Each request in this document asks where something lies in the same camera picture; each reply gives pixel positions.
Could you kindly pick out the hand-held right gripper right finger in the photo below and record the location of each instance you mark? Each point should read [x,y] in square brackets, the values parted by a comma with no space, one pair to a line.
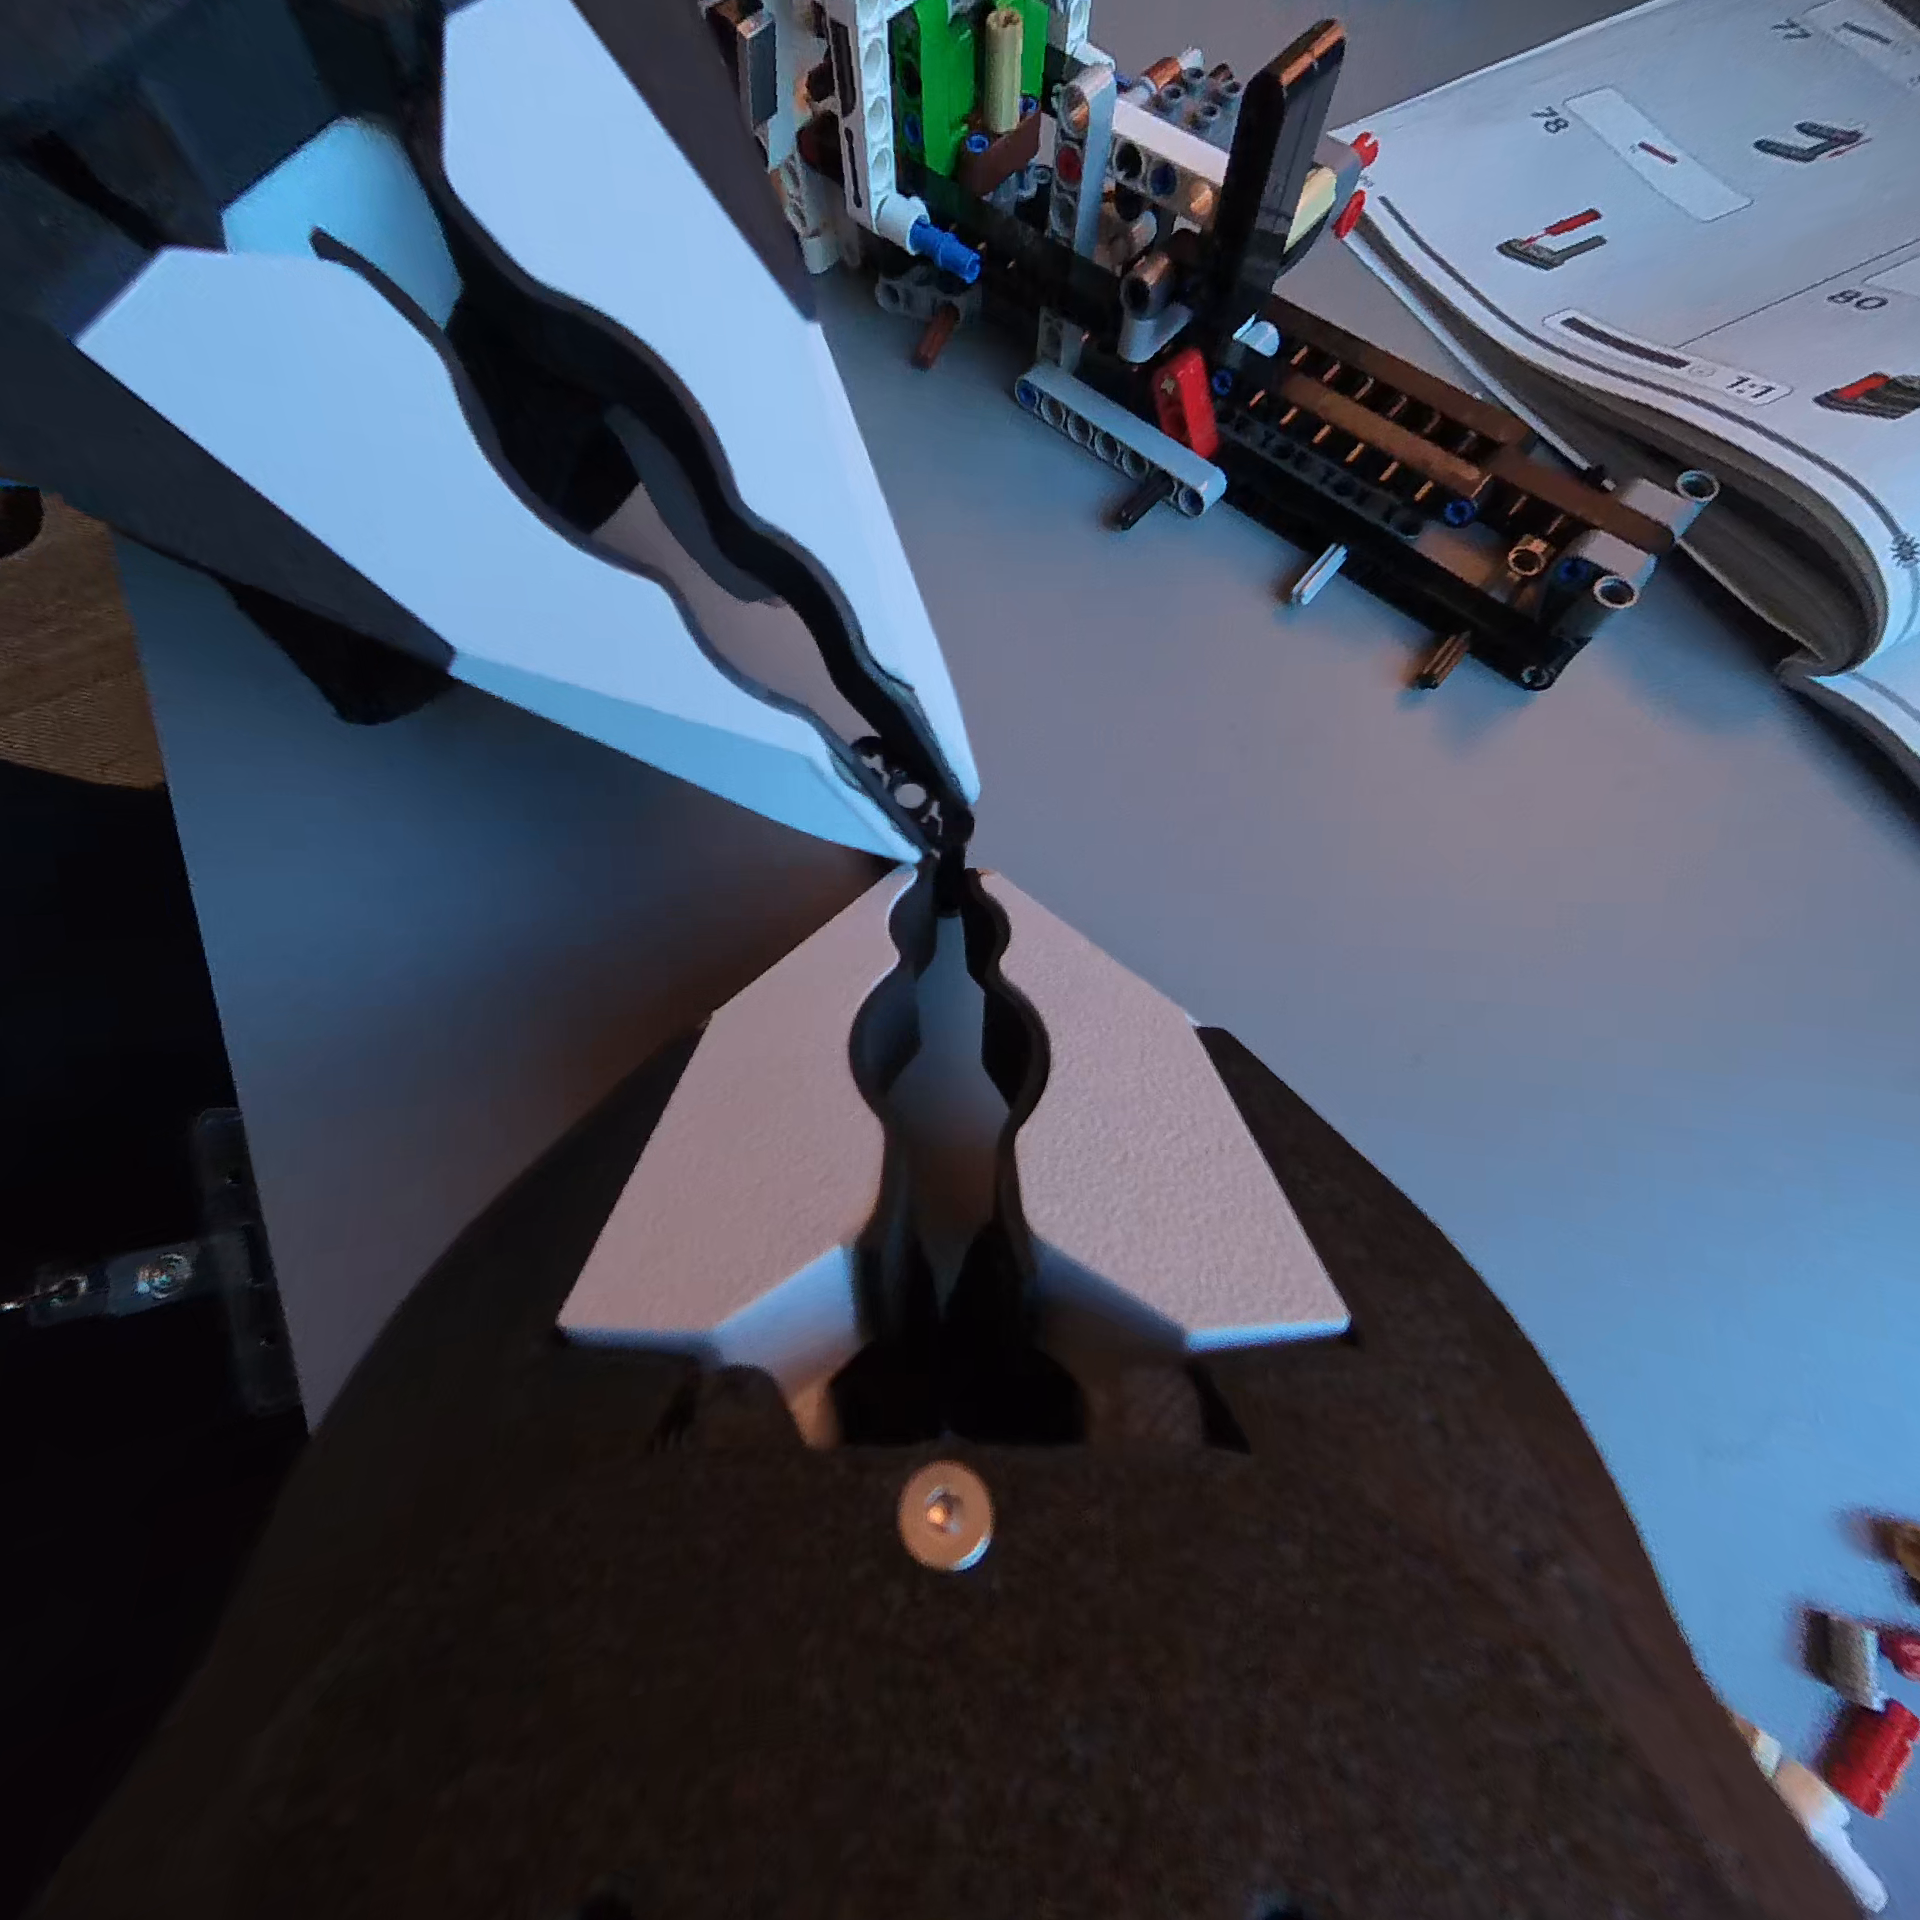
[1170,1185]

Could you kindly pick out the small black lego piece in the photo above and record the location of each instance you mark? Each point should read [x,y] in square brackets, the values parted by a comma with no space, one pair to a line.
[904,781]

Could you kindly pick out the brown lego piece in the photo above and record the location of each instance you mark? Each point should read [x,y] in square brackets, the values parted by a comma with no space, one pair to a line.
[1899,1561]

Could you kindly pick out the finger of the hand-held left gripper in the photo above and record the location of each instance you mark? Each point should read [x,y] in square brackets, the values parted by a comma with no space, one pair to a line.
[375,481]
[674,240]

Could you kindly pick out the tan lego piece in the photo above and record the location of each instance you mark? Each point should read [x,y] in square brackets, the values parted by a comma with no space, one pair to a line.
[1843,1654]

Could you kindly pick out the person's dark clothing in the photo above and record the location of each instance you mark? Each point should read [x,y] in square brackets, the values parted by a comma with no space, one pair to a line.
[105,1575]

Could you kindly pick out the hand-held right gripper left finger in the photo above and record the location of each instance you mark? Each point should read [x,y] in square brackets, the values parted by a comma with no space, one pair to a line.
[721,1185]

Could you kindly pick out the white lego piece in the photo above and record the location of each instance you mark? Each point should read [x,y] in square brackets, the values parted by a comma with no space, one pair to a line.
[1822,1822]

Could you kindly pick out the black table clamp bracket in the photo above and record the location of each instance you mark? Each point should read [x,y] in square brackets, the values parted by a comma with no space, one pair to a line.
[225,1244]

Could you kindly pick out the partly built lego model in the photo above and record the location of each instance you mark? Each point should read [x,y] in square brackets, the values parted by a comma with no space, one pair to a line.
[1351,435]

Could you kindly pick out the red ridged lego piece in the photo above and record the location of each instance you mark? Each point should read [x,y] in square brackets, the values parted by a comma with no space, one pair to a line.
[1874,1755]

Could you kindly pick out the open lego instruction booklet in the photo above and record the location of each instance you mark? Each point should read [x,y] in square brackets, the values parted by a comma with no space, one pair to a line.
[1664,194]

